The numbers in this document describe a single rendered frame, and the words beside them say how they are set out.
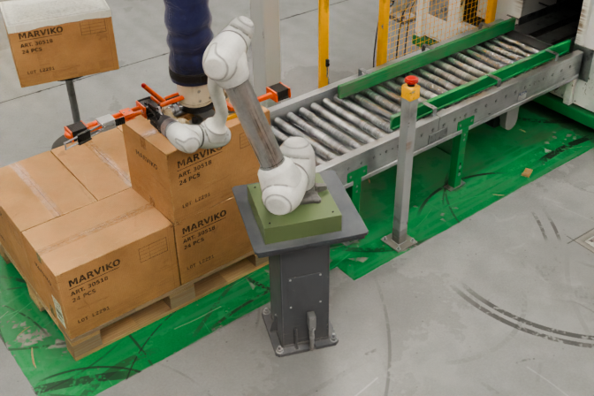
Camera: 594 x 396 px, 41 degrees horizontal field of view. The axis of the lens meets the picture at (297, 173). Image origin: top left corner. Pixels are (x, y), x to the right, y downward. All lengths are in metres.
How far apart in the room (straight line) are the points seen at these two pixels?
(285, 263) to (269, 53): 2.05
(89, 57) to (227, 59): 2.25
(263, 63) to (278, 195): 2.27
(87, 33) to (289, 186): 2.23
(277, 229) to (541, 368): 1.47
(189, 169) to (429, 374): 1.47
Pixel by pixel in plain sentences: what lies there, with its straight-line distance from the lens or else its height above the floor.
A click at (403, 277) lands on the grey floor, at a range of 4.31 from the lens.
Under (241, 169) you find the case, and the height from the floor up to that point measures 0.68.
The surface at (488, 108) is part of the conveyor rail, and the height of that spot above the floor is 0.50.
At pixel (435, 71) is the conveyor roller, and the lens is 5.16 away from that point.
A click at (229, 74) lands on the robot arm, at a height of 1.54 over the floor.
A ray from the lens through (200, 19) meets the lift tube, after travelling 3.53.
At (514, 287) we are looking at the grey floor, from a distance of 4.35.
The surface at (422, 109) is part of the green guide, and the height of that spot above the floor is 0.61.
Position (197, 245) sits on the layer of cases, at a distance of 3.97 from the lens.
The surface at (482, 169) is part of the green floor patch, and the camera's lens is 5.20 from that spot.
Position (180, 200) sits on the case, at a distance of 3.75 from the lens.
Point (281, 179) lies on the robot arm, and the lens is 3.10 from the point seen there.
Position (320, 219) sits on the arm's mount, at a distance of 3.31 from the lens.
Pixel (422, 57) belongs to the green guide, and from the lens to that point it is 5.13.
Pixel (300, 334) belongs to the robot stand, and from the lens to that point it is 3.86.
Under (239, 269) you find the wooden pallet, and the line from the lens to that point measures 4.31.
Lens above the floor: 2.86
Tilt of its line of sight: 34 degrees down
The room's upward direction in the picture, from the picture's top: 1 degrees counter-clockwise
